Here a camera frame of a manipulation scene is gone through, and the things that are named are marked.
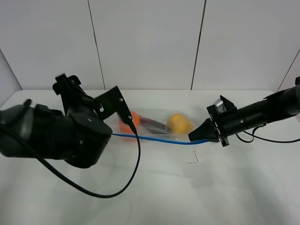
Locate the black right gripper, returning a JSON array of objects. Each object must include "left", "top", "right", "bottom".
[{"left": 188, "top": 95, "right": 237, "bottom": 147}]

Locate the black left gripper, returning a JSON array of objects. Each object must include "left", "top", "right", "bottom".
[{"left": 63, "top": 110, "right": 112, "bottom": 169}]

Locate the clear zip bag blue zipper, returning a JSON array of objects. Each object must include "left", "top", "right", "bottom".
[{"left": 109, "top": 108, "right": 209, "bottom": 147}]

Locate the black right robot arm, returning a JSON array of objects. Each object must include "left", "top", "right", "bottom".
[{"left": 188, "top": 77, "right": 300, "bottom": 147}]

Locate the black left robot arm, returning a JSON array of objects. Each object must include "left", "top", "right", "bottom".
[{"left": 0, "top": 103, "right": 113, "bottom": 169}]

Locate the yellow lemon fruit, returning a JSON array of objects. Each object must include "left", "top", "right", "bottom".
[{"left": 167, "top": 113, "right": 194, "bottom": 134}]

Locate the orange fruit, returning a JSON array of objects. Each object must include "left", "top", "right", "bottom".
[{"left": 119, "top": 111, "right": 141, "bottom": 133}]

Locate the dark purple eggplant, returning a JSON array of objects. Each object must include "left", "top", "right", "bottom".
[{"left": 139, "top": 115, "right": 171, "bottom": 134}]

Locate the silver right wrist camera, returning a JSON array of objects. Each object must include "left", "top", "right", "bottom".
[{"left": 214, "top": 98, "right": 226, "bottom": 113}]

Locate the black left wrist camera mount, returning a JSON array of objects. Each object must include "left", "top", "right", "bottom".
[{"left": 52, "top": 74, "right": 133, "bottom": 125}]

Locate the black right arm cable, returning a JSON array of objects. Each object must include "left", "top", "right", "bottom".
[{"left": 235, "top": 125, "right": 300, "bottom": 143}]

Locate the black left camera cable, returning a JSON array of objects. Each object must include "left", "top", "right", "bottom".
[{"left": 0, "top": 119, "right": 141, "bottom": 198}]

